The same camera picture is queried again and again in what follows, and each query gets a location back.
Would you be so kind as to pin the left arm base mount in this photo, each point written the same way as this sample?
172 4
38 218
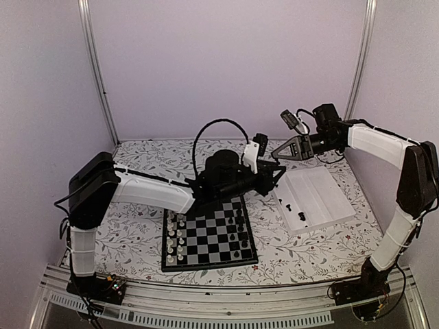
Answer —
110 289

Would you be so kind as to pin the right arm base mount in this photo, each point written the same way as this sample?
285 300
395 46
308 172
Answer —
363 294

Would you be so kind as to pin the aluminium frame post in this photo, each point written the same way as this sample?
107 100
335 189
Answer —
364 48
87 28

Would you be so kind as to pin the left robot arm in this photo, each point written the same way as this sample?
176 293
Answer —
100 182

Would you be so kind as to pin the black and grey chessboard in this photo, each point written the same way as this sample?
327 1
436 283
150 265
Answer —
203 239

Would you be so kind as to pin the aluminium front rail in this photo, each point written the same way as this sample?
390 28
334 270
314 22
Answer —
165 305

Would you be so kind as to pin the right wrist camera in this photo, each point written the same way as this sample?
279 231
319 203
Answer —
294 122

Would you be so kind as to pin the left aluminium frame post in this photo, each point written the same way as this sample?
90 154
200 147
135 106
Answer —
87 28

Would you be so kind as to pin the right aluminium frame post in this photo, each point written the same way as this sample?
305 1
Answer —
364 48

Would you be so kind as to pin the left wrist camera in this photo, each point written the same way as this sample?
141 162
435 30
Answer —
253 149

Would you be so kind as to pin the white plastic piece tray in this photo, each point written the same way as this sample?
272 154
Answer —
315 193

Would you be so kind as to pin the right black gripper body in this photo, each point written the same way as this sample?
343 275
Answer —
309 151

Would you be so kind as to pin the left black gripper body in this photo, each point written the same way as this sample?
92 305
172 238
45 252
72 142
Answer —
263 188

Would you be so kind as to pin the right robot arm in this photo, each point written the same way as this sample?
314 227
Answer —
416 162

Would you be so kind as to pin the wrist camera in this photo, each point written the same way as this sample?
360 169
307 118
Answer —
294 122
253 149

